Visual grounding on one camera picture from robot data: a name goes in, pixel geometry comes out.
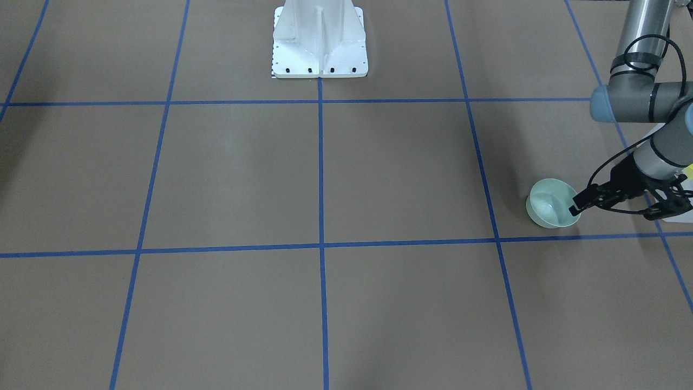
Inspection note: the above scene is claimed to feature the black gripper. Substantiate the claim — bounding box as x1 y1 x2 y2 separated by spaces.
569 156 691 220

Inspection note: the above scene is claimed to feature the pale green bowl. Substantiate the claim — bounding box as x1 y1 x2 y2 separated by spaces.
525 178 581 228

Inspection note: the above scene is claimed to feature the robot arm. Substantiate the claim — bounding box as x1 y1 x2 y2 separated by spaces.
569 1 692 220

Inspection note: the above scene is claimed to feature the brown paper table cover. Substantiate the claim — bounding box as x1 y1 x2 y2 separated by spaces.
2 1 692 389

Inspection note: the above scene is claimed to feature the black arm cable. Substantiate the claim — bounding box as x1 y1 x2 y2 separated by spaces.
587 34 682 190

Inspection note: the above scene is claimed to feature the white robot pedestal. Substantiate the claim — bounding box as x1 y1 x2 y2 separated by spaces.
271 1 369 79

